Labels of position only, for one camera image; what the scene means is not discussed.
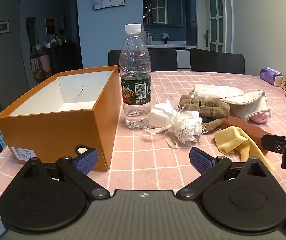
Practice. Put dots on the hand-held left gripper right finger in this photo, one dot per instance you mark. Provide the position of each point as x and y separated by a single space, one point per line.
201 162

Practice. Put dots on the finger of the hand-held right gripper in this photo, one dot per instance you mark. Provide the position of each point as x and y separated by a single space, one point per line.
273 143

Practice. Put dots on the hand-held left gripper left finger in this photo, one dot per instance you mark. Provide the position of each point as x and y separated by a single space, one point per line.
86 161

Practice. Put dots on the brown cloth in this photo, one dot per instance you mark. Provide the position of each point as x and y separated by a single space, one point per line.
243 127

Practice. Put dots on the yellow cloth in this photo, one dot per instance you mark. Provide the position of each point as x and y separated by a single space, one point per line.
229 137

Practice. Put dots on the orange cardboard box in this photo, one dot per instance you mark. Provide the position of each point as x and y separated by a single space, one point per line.
58 130

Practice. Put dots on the brown plush toy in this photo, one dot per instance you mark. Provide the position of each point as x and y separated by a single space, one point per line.
208 107

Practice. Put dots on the pink white knitted scrunchie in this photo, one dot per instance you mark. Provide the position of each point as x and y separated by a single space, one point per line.
259 118

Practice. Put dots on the pink checked tablecloth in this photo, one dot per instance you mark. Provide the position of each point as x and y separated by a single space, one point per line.
158 155

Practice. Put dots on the small wooden speaker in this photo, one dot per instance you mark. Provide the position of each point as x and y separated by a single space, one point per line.
285 83

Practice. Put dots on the purple tissue pack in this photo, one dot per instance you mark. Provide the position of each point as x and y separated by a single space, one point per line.
266 75

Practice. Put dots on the white plastic bag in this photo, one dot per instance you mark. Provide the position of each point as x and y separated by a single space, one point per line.
215 91

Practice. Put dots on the black chair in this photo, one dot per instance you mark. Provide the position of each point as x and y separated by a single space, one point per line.
216 61
163 60

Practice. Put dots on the dark cabinet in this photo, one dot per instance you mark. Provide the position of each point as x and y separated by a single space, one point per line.
66 57

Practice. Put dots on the clear plastic water bottle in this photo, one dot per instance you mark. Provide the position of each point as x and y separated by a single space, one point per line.
135 67

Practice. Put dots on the hanging pink bags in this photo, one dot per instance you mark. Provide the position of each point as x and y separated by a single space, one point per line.
39 62

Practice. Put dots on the white console table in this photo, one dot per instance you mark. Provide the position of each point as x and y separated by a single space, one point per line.
183 47

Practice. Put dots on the small vase with flower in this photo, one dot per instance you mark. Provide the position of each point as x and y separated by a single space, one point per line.
165 37

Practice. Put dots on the white glazed door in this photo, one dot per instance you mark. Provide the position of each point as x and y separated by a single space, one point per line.
216 17

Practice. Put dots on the dark framed picture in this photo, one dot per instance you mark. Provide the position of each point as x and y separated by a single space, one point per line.
50 26

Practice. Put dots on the small framed picture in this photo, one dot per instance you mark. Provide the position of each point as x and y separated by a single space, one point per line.
3 27

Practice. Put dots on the wall mirror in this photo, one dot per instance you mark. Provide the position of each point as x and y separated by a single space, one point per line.
165 6

